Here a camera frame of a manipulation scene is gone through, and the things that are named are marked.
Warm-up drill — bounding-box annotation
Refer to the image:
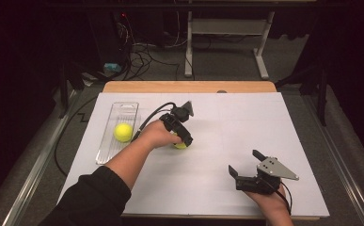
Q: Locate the black floor cable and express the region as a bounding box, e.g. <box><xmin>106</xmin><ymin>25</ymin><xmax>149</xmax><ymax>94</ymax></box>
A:
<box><xmin>54</xmin><ymin>95</ymin><xmax>99</xmax><ymax>177</ymax></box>

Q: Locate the yellow tennis ball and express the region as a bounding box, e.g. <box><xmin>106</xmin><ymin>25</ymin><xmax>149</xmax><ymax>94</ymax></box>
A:
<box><xmin>113</xmin><ymin>121</ymin><xmax>135</xmax><ymax>143</ymax></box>
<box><xmin>173</xmin><ymin>133</ymin><xmax>189</xmax><ymax>151</ymax></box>

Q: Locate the white metal stand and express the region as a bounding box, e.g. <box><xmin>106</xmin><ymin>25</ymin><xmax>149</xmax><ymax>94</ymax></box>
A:
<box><xmin>183</xmin><ymin>10</ymin><xmax>277</xmax><ymax>80</ymax></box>

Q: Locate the black sleeve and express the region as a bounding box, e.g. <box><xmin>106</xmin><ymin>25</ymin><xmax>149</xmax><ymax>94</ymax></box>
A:
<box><xmin>38</xmin><ymin>165</ymin><xmax>133</xmax><ymax>226</ymax></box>

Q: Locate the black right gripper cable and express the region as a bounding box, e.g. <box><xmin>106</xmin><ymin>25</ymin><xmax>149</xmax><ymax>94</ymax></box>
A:
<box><xmin>275</xmin><ymin>182</ymin><xmax>293</xmax><ymax>216</ymax></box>

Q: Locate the wooden table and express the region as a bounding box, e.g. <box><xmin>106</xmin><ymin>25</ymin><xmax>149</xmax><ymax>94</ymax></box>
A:
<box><xmin>103</xmin><ymin>80</ymin><xmax>321</xmax><ymax>221</ymax></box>

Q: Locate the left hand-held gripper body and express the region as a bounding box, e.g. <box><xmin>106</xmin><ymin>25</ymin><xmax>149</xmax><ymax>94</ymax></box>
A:
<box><xmin>159</xmin><ymin>100</ymin><xmax>195</xmax><ymax>135</ymax></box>

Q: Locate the black computer tower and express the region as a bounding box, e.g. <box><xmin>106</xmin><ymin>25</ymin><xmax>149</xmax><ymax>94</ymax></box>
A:
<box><xmin>87</xmin><ymin>10</ymin><xmax>132</xmax><ymax>69</ymax></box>

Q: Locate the black stand leg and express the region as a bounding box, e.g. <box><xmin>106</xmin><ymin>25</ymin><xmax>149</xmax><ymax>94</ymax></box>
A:
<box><xmin>56</xmin><ymin>60</ymin><xmax>108</xmax><ymax>119</ymax></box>
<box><xmin>275</xmin><ymin>60</ymin><xmax>331</xmax><ymax>126</ymax></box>

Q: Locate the white board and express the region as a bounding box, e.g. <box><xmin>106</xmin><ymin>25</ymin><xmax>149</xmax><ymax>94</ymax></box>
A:
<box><xmin>56</xmin><ymin>91</ymin><xmax>330</xmax><ymax>218</ymax></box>

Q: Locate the metal floor rail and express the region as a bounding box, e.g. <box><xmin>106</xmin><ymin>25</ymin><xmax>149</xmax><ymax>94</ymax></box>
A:
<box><xmin>301</xmin><ymin>93</ymin><xmax>364</xmax><ymax>226</ymax></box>
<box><xmin>0</xmin><ymin>89</ymin><xmax>80</xmax><ymax>226</ymax></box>

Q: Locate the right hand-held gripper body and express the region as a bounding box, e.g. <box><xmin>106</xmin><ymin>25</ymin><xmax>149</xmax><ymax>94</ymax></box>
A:
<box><xmin>235</xmin><ymin>157</ymin><xmax>300</xmax><ymax>195</ymax></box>

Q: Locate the clear plastic tray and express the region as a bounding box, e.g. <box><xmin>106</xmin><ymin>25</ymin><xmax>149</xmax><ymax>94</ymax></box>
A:
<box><xmin>95</xmin><ymin>101</ymin><xmax>142</xmax><ymax>166</ymax></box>

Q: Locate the tangle of floor cables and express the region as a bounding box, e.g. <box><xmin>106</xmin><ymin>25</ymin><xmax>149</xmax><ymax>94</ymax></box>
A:
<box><xmin>117</xmin><ymin>15</ymin><xmax>190</xmax><ymax>81</ymax></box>

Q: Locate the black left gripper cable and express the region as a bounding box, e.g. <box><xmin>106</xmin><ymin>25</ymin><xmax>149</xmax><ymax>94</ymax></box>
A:
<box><xmin>132</xmin><ymin>102</ymin><xmax>178</xmax><ymax>143</ymax></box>

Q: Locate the teal small object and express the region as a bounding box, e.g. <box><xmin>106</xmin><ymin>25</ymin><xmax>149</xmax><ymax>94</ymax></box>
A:
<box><xmin>103</xmin><ymin>62</ymin><xmax>122</xmax><ymax>73</ymax></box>

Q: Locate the person's left hand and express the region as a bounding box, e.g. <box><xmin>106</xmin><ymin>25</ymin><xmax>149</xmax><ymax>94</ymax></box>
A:
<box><xmin>138</xmin><ymin>119</ymin><xmax>179</xmax><ymax>150</ymax></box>

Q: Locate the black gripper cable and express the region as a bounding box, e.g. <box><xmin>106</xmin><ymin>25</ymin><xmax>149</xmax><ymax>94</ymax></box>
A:
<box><xmin>132</xmin><ymin>102</ymin><xmax>178</xmax><ymax>143</ymax></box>
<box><xmin>275</xmin><ymin>182</ymin><xmax>293</xmax><ymax>216</ymax></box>

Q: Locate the person's right hand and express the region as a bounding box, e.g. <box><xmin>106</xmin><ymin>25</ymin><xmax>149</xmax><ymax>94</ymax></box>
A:
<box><xmin>245</xmin><ymin>187</ymin><xmax>292</xmax><ymax>218</ymax></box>

